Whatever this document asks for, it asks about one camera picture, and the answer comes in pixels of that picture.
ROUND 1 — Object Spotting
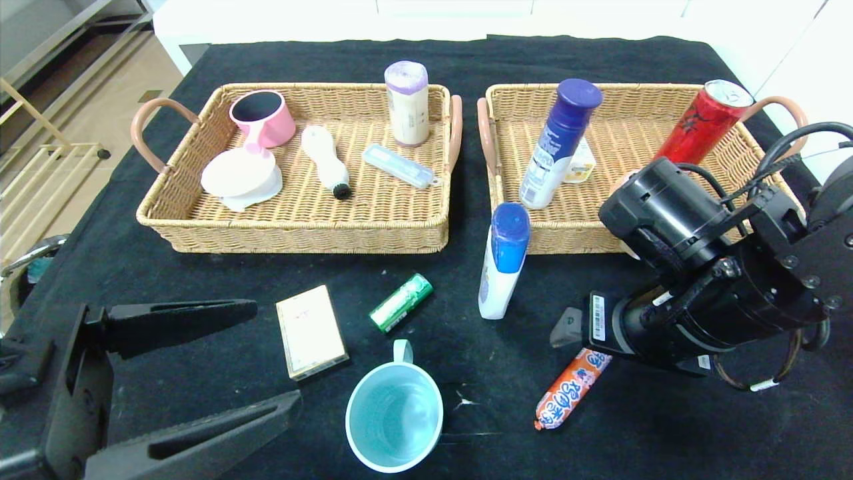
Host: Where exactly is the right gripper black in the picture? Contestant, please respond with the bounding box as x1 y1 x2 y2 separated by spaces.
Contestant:
549 290 654 356

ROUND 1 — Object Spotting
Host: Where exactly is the translucent grey toothbrush case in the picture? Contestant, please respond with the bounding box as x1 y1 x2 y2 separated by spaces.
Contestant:
361 144 442 191

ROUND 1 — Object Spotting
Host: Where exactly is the white brush black tip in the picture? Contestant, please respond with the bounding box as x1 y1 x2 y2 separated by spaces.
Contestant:
301 126 353 201

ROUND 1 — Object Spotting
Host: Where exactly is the white bottle bright blue cap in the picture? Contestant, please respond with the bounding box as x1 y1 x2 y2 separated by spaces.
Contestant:
478 203 531 321

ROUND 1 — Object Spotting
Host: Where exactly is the wicker basket holding household items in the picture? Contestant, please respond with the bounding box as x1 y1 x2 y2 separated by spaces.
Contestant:
131 83 464 255

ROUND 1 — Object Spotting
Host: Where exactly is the wicker basket holding food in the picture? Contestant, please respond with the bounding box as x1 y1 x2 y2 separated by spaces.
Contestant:
476 83 809 255

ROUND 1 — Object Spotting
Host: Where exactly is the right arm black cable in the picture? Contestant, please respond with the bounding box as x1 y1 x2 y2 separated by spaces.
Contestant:
753 122 853 201

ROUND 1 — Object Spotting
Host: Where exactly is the purple lid cylinder container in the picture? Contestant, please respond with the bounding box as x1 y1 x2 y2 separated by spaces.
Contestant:
385 61 430 148

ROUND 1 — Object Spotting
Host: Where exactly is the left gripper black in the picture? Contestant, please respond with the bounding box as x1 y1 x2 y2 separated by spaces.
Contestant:
0 298 303 480

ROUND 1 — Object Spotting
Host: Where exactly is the cream card box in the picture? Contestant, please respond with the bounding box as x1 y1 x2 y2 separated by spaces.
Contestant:
276 285 350 382

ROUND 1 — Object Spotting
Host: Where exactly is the grey metal shelf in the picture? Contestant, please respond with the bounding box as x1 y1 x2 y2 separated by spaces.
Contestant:
0 0 154 87

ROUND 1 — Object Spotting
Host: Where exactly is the indigo capped drink bottle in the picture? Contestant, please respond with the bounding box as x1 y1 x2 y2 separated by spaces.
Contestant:
518 79 604 211

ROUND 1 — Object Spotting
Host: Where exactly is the round metal rimmed bin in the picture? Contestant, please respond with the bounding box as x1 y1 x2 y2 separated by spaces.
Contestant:
0 233 71 334

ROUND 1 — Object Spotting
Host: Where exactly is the small white milk carton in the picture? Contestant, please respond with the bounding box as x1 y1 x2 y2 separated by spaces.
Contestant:
563 137 597 184

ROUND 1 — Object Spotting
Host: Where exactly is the tall red drink can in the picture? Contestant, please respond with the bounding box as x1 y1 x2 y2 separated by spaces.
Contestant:
653 80 754 167

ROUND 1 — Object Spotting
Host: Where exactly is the teal mug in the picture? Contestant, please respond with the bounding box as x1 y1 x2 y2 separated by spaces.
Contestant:
345 339 444 474

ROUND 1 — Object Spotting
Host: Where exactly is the light wooden rack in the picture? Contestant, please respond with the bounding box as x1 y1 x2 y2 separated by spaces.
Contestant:
0 77 111 241

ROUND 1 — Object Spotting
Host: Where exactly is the pink mug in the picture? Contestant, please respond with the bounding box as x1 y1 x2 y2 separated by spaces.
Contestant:
230 90 298 157

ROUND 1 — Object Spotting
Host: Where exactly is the black table cloth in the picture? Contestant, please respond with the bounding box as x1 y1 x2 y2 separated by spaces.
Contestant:
0 35 853 480

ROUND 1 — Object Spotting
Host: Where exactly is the green gum tube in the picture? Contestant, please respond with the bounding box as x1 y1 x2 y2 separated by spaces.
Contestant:
369 273 434 334

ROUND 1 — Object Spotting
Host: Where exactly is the orange sausage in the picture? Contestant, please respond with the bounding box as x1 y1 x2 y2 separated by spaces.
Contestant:
534 347 612 431

